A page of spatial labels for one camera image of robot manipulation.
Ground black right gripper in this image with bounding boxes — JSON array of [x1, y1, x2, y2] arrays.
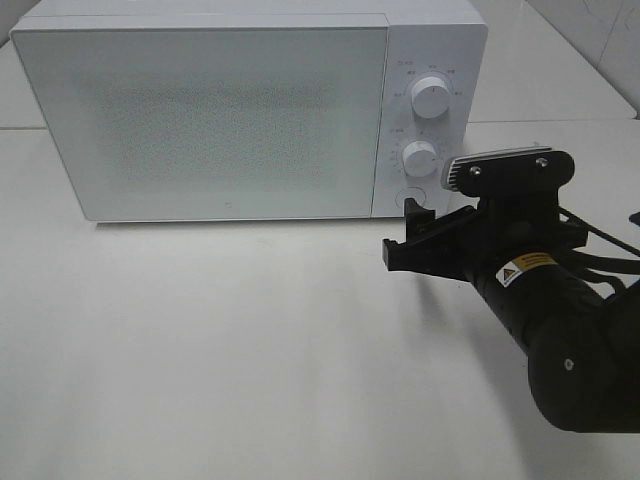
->
[[382, 194, 586, 285]]

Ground white microwave oven body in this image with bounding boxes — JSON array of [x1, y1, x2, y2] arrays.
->
[[10, 1, 488, 222]]

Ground white microwave door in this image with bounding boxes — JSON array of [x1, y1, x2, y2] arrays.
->
[[14, 28, 386, 222]]

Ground white round door button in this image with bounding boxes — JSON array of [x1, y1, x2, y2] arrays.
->
[[395, 187, 426, 211]]

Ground white round knob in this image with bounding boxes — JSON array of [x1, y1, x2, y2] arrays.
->
[[401, 141, 438, 178], [410, 75, 451, 119]]

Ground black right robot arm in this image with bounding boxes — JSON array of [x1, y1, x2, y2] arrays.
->
[[383, 194, 639, 433]]

